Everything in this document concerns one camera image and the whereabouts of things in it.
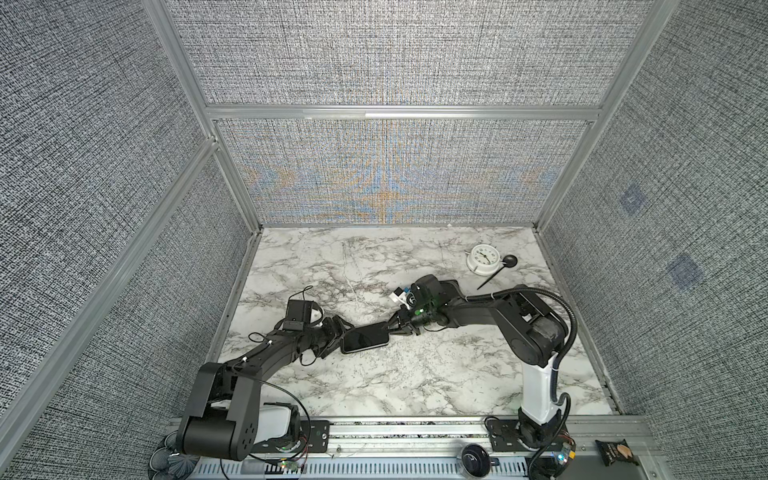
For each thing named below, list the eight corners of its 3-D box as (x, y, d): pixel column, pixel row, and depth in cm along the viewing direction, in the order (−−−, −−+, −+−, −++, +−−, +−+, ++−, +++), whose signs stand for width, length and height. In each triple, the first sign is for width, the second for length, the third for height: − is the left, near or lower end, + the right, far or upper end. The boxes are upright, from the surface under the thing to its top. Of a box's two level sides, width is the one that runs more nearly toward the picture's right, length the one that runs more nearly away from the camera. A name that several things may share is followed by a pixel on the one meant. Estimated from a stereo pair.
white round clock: (469, 276, 106) (472, 268, 103) (463, 251, 114) (466, 243, 110) (500, 276, 106) (505, 268, 103) (493, 251, 114) (496, 243, 110)
